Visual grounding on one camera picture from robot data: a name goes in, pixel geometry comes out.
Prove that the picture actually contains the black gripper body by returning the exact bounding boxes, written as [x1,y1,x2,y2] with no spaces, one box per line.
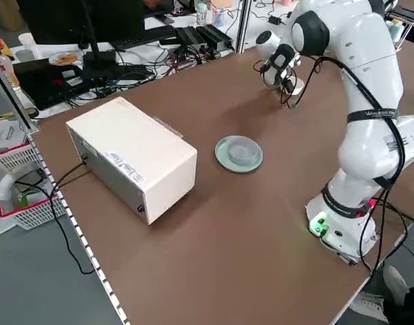
[277,66,296,95]

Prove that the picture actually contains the white bowl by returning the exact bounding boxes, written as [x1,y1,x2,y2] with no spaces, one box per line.
[287,78,306,97]

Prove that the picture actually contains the grey bowl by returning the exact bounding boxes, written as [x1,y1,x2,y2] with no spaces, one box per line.
[227,136,258,167]

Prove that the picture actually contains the black ribbed box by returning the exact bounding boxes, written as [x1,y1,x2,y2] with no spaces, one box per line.
[195,24,234,51]
[175,26,208,51]

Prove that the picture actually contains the pale green plate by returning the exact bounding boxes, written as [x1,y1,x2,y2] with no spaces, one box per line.
[214,135,264,174]

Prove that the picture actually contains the patterned cup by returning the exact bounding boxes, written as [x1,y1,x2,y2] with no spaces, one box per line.
[195,2,208,25]

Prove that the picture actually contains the black keyboard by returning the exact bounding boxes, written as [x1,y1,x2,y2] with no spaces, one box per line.
[109,25,183,49]

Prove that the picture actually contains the white toaster oven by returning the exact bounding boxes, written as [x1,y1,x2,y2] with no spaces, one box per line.
[65,96,198,226]

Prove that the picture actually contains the black monitor stand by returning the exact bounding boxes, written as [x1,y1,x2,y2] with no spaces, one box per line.
[78,0,117,70]

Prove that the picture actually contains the black monitor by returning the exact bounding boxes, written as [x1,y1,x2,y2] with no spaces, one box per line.
[16,0,146,47]

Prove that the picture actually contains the plate of cookies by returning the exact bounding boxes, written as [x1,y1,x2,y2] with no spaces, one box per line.
[47,52,78,66]

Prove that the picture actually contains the person's grey shoe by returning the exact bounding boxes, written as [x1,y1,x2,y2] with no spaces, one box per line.
[354,290,390,322]
[382,264,410,299]

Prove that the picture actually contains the person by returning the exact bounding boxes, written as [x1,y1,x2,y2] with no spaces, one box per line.
[384,280,414,323]

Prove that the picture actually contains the white paper cup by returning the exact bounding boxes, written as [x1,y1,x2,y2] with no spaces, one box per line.
[17,32,37,47]

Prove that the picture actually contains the red and white basket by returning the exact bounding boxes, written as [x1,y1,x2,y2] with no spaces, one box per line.
[0,142,68,232]

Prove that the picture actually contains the aluminium frame post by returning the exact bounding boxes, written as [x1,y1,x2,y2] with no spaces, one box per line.
[234,0,252,55]

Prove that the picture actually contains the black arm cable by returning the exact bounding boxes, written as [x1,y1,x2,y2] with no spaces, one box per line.
[259,56,414,272]

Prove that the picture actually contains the tangled desk cables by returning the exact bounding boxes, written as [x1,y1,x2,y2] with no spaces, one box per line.
[91,43,225,99]

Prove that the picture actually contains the black oven power cable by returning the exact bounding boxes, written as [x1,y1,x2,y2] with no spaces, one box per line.
[48,156,95,276]

